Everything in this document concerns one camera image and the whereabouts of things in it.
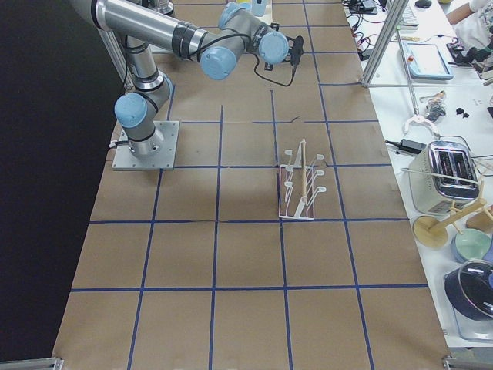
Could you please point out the aluminium frame post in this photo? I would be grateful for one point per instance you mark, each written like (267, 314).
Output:
(389, 28)

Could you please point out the wooden mug tree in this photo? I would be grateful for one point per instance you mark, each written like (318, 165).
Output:
(432, 232)

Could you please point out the white wire cup rack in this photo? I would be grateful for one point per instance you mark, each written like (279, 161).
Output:
(297, 184)

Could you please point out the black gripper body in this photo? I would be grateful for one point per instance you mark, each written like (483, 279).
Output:
(296, 49)

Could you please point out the dark blue pot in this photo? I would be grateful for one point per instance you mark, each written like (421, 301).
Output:
(469, 289)

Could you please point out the teach pendant tablet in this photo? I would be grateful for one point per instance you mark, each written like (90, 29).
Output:
(425, 61)

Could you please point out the black power adapter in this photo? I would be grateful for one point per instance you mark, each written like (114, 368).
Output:
(407, 146)

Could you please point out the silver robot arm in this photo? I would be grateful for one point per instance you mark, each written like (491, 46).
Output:
(132, 28)

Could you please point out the silver toaster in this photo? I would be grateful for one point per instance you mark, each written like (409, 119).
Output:
(442, 176)

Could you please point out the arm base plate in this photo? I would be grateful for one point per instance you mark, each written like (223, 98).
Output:
(157, 152)

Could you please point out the pale green bowl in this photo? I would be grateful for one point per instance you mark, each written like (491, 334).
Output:
(470, 244)

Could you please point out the white plastic claw part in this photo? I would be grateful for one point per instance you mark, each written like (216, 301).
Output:
(418, 120)

